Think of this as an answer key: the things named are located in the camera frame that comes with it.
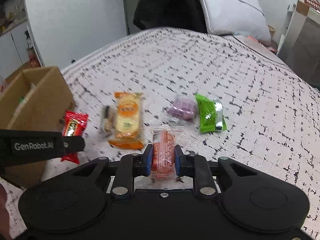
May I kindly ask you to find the pink sausage snack pack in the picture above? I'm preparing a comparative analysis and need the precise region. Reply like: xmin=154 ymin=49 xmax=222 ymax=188
xmin=150 ymin=125 xmax=184 ymax=179

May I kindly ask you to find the green snack packet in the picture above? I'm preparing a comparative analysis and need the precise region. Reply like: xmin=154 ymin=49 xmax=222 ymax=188
xmin=195 ymin=94 xmax=227 ymax=133

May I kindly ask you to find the person's left hand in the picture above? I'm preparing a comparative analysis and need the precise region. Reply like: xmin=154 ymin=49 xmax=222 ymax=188
xmin=0 ymin=184 xmax=12 ymax=239

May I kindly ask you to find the orange cracker snack pack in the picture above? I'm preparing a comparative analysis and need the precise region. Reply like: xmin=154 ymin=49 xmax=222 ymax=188
xmin=108 ymin=92 xmax=144 ymax=150

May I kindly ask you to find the small brown clear snack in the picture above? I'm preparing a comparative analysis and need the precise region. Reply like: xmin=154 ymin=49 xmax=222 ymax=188
xmin=100 ymin=105 xmax=116 ymax=137

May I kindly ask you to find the brown cardboard box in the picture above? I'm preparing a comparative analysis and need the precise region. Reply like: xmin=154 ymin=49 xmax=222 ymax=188
xmin=1 ymin=67 xmax=75 ymax=188

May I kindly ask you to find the purple round snack pack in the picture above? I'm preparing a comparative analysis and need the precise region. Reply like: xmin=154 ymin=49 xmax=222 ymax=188
xmin=167 ymin=95 xmax=199 ymax=121

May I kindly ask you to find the red candy bar wrapper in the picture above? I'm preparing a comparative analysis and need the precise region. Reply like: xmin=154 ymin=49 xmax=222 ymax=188
xmin=61 ymin=111 xmax=88 ymax=165

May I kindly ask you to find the patterned white bed cover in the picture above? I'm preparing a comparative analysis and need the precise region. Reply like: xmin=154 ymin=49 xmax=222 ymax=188
xmin=0 ymin=26 xmax=320 ymax=239

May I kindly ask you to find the dark soy sauce bottle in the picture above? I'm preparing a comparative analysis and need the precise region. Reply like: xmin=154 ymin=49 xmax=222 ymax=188
xmin=27 ymin=48 xmax=41 ymax=68

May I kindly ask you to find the white kitchen cabinet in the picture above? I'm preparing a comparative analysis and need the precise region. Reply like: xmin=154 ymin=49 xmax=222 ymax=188
xmin=0 ymin=21 xmax=36 ymax=78

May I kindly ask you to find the white pillow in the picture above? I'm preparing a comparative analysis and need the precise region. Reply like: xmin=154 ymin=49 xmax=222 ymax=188
xmin=199 ymin=0 xmax=271 ymax=46

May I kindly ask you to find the black jacket on chair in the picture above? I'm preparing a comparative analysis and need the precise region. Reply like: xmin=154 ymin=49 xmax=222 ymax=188
xmin=133 ymin=0 xmax=207 ymax=33

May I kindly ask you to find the white desk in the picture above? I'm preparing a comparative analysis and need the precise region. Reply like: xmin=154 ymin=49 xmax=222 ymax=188
xmin=277 ymin=0 xmax=319 ymax=89

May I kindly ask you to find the red plastic basket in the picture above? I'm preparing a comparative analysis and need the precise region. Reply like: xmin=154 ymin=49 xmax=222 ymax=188
xmin=303 ymin=0 xmax=320 ymax=11

